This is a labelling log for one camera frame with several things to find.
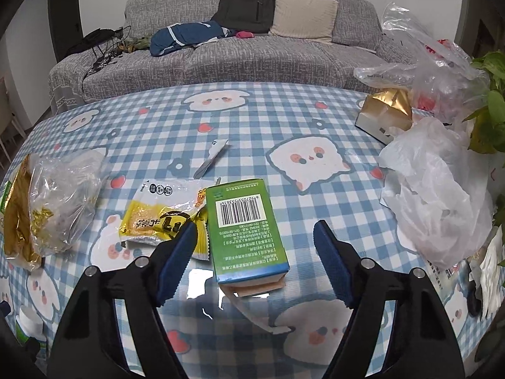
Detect black clothes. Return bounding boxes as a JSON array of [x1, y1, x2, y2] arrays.
[[66, 27, 119, 54]]

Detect blue checked printed tablecloth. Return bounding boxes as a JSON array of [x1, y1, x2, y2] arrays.
[[0, 81, 505, 379]]

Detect stack of white papers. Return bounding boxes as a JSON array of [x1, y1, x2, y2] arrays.
[[467, 225, 505, 320]]

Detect beige pillow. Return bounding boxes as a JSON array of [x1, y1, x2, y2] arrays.
[[269, 0, 339, 44]]

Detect potted green plant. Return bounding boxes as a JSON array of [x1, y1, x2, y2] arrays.
[[461, 51, 505, 154]]

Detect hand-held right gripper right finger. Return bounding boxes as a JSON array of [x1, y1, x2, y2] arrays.
[[313, 220, 462, 379]]

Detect black cables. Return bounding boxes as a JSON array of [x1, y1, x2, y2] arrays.
[[85, 26, 133, 75]]

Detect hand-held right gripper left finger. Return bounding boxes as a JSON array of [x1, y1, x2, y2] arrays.
[[46, 221, 199, 379]]

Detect blue jacket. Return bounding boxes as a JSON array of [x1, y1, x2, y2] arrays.
[[150, 21, 231, 57]]

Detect gold foil bag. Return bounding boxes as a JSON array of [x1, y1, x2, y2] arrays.
[[3, 153, 54, 271]]

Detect white plastic bag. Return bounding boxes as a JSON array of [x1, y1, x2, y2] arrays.
[[377, 117, 494, 269]]

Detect green cardboard box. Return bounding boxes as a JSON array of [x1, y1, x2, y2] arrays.
[[205, 178, 296, 334]]

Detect dark door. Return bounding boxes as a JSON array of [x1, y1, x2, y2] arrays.
[[47, 0, 85, 64]]

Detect yellow snack packet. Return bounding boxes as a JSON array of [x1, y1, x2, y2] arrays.
[[120, 178, 210, 262]]

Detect torn white wrapper scrap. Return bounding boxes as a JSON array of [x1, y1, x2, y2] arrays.
[[193, 138, 231, 179]]

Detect grey patterned sofa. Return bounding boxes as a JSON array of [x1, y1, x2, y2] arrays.
[[48, 0, 419, 117]]

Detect black backpack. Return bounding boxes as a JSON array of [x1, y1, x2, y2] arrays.
[[211, 0, 276, 34]]

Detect clear bag with gold wrappers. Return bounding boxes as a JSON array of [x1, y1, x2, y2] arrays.
[[27, 148, 109, 259]]

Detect gold cardboard box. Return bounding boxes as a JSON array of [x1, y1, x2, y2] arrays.
[[354, 89, 414, 145]]

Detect large clear plastic bag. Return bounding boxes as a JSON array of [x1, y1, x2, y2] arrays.
[[353, 2, 480, 125]]

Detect white pill bottle green label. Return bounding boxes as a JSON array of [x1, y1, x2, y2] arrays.
[[15, 307, 45, 344]]

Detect green cloth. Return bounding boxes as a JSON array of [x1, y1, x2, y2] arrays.
[[120, 35, 152, 53]]

